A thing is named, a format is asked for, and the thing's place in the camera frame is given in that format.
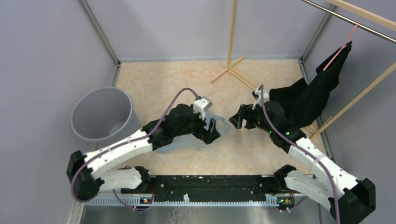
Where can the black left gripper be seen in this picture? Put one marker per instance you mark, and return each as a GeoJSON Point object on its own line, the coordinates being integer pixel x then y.
{"type": "Point", "coordinates": [206, 136]}

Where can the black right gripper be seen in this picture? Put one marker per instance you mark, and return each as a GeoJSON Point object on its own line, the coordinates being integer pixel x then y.
{"type": "Point", "coordinates": [245, 112]}

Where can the blue plastic trash bag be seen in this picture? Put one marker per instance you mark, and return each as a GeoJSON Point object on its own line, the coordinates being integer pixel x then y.
{"type": "Point", "coordinates": [190, 142]}

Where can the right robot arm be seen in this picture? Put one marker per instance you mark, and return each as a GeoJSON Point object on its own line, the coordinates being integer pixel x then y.
{"type": "Point", "coordinates": [348, 199]}

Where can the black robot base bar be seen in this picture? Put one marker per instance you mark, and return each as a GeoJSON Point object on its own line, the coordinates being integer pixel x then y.
{"type": "Point", "coordinates": [213, 188]}

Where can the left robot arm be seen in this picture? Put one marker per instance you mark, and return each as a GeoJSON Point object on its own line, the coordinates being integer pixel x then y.
{"type": "Point", "coordinates": [92, 172]}

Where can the grey round trash bin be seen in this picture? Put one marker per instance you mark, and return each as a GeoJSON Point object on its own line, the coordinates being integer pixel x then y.
{"type": "Point", "coordinates": [105, 116]}

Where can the black hanging t-shirt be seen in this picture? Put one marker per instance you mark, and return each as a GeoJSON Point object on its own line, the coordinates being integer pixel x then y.
{"type": "Point", "coordinates": [304, 102]}

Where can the pink clothes hanger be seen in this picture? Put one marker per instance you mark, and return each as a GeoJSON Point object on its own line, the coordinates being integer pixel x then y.
{"type": "Point", "coordinates": [344, 45]}

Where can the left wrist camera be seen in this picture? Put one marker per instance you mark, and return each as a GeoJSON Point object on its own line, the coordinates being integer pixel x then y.
{"type": "Point", "coordinates": [200, 106]}

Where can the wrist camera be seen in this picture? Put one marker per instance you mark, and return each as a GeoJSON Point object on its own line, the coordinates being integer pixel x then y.
{"type": "Point", "coordinates": [260, 98]}
{"type": "Point", "coordinates": [200, 106]}

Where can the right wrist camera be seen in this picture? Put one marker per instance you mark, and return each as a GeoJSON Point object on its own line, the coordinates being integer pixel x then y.
{"type": "Point", "coordinates": [260, 98]}

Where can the white slotted cable duct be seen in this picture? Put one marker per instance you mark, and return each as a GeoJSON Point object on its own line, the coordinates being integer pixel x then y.
{"type": "Point", "coordinates": [145, 201]}

